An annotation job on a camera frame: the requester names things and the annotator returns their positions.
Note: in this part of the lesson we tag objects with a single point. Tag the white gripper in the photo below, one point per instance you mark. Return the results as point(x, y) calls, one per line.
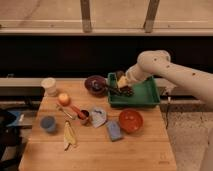
point(133, 75)

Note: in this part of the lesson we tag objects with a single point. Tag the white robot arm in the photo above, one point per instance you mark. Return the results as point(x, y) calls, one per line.
point(158, 62)

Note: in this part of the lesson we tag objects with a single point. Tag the green plastic tray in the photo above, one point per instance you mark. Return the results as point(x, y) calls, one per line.
point(145, 95)

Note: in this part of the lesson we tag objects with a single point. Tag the dark red grapes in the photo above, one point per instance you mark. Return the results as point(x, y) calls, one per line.
point(126, 91)

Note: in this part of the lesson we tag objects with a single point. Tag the black spoon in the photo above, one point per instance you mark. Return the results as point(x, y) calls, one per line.
point(106, 88)

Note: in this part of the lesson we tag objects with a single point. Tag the dark purple bowl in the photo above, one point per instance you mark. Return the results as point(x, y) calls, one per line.
point(92, 79)

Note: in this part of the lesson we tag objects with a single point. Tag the orange red bowl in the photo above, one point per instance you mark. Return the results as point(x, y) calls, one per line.
point(130, 121)

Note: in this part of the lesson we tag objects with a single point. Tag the grey crumpled cloth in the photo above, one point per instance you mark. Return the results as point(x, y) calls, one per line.
point(98, 116)

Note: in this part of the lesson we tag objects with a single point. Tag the blue sponge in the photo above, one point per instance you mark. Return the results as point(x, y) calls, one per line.
point(114, 130)

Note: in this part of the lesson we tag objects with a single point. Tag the small metal cup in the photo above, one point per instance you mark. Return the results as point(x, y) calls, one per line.
point(87, 120)

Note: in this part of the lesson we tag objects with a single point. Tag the metal spoon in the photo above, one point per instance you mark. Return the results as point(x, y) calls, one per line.
point(65, 112)

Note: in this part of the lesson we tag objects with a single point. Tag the white plastic cup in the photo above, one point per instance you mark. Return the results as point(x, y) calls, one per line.
point(49, 85)

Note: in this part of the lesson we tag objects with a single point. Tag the blue cup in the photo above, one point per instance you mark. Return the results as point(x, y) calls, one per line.
point(48, 124)

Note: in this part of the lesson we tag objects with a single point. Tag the black chair with blue item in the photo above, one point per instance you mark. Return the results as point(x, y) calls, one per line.
point(10, 136)

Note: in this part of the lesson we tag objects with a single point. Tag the red handled tool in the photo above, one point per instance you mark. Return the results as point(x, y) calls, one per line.
point(77, 110)

